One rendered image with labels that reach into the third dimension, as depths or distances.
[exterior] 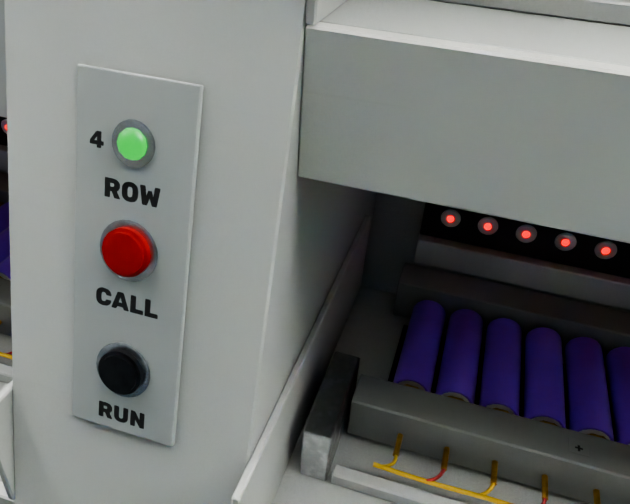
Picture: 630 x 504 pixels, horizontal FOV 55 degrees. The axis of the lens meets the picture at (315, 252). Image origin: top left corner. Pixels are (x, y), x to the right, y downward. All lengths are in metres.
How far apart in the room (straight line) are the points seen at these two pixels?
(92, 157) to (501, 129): 0.12
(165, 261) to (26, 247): 0.05
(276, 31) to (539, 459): 0.20
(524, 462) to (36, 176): 0.22
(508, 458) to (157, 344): 0.15
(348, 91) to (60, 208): 0.10
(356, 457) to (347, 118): 0.16
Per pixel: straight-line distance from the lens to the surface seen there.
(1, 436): 0.26
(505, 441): 0.27
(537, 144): 0.17
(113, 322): 0.21
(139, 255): 0.19
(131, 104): 0.19
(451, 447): 0.28
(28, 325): 0.24
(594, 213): 0.18
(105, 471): 0.25
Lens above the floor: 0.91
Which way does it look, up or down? 19 degrees down
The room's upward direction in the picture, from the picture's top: 9 degrees clockwise
